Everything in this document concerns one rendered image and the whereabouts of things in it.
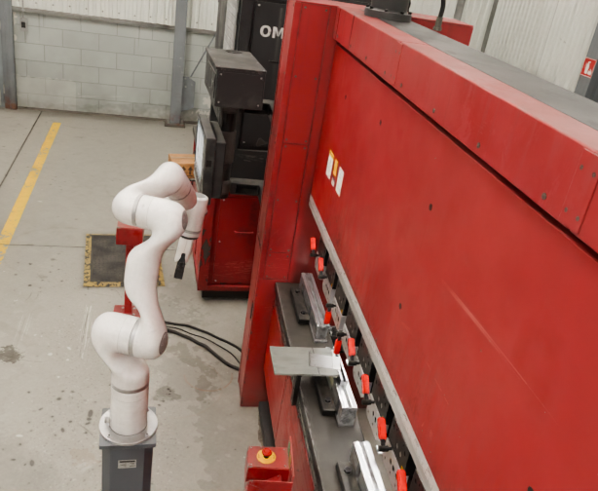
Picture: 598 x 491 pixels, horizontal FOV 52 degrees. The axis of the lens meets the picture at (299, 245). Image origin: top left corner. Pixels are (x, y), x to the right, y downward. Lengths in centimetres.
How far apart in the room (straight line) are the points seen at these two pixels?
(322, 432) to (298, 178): 128
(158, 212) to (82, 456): 196
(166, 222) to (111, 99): 729
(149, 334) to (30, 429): 190
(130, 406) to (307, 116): 161
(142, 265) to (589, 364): 126
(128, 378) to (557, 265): 135
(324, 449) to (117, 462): 74
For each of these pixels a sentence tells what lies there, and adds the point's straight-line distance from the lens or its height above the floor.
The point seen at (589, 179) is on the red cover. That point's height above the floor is 226.
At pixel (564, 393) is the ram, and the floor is 191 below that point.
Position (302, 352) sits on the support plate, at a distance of 264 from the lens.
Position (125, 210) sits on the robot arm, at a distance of 189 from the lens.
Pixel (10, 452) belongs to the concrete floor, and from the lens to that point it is 364.
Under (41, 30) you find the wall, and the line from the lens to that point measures 901.
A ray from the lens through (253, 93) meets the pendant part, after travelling 313.
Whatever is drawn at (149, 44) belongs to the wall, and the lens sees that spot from 892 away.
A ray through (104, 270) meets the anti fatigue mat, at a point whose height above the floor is 1.
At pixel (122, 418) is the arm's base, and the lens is 214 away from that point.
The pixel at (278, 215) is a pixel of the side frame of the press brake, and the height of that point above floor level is 126.
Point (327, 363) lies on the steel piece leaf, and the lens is 260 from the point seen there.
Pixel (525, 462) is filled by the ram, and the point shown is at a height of 173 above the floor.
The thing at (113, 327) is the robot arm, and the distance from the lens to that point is 197.
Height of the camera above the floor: 252
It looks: 26 degrees down
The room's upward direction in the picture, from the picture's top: 9 degrees clockwise
